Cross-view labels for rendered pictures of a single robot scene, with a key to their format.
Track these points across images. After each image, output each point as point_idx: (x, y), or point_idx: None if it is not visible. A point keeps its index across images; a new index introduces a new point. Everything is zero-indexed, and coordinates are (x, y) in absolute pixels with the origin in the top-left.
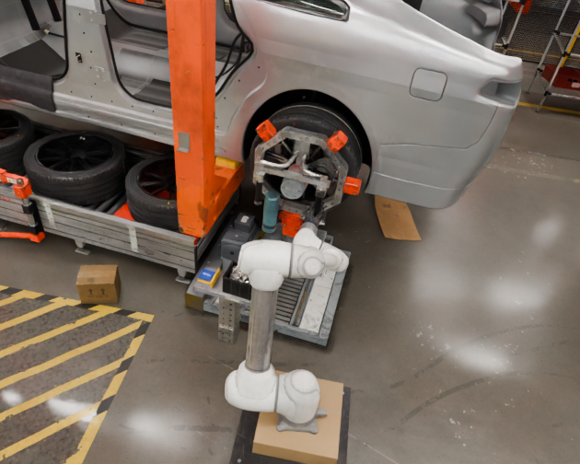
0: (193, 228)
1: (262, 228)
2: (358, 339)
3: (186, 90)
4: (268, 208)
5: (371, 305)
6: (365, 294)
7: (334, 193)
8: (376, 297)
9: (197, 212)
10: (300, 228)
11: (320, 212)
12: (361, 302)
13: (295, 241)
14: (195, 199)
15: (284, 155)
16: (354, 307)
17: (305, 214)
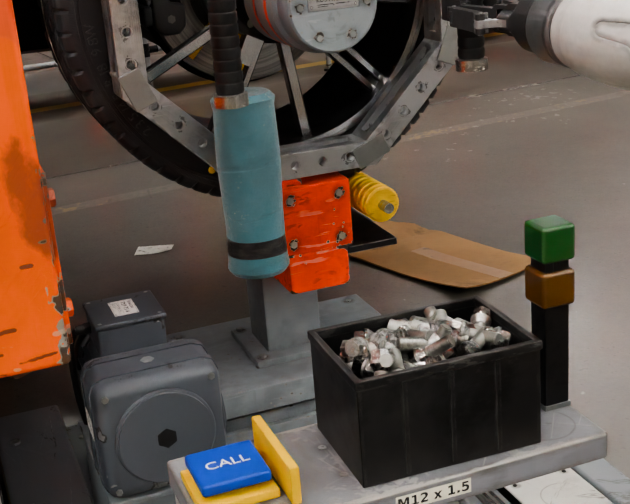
0: (6, 329)
1: (244, 271)
2: None
3: None
4: (252, 150)
5: None
6: (599, 410)
7: (412, 48)
8: None
9: (10, 212)
10: (553, 8)
11: (512, 0)
12: (619, 432)
13: (615, 11)
14: None
15: (161, 7)
16: (625, 452)
17: (480, 11)
